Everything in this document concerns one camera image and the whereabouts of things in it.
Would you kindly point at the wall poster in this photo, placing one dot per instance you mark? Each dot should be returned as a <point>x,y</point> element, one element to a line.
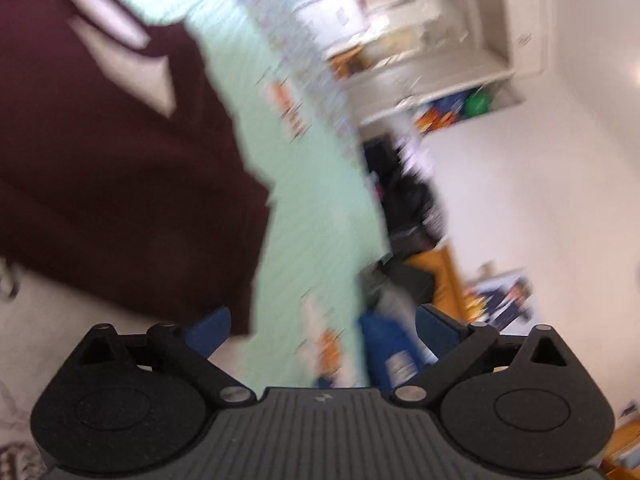
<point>505,300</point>

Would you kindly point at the pile of dark clothes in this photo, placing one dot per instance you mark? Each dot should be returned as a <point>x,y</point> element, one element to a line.
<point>405,200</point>

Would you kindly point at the stack of colourful boxes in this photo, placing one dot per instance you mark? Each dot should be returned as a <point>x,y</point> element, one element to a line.
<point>450,110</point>

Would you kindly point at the blue bag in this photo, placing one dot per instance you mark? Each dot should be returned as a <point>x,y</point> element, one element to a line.
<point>395,350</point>

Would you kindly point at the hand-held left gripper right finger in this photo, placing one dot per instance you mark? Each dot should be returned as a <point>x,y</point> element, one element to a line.
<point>437,327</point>

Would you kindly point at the green bee-print quilt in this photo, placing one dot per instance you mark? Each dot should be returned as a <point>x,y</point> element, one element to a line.
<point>310,185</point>

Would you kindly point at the orange wooden furniture piece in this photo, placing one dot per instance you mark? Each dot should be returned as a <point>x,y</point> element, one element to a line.
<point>445,270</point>

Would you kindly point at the beige and maroon hoodie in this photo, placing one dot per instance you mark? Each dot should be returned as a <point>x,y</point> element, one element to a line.
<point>125,160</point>

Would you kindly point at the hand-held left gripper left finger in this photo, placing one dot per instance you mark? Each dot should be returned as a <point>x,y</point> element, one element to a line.
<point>210,330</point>

